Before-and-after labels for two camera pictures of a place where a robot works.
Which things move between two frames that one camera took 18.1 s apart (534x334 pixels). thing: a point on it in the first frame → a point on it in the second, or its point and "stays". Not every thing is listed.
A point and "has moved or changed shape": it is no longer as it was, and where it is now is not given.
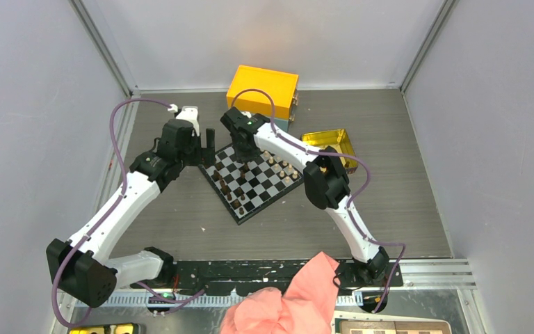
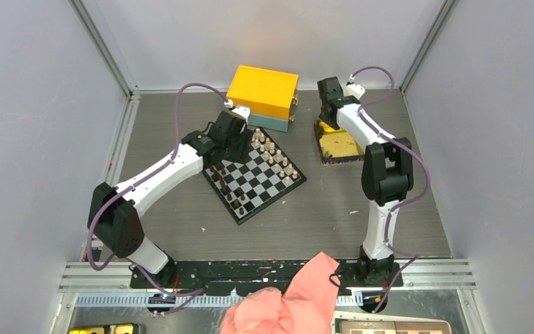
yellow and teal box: x=282 y=87 stays
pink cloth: x=304 y=307 stays
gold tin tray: x=338 y=140 has moved or changed shape
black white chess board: x=244 y=188 stays
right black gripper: x=244 y=156 → x=329 y=123
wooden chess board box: x=394 y=327 stays
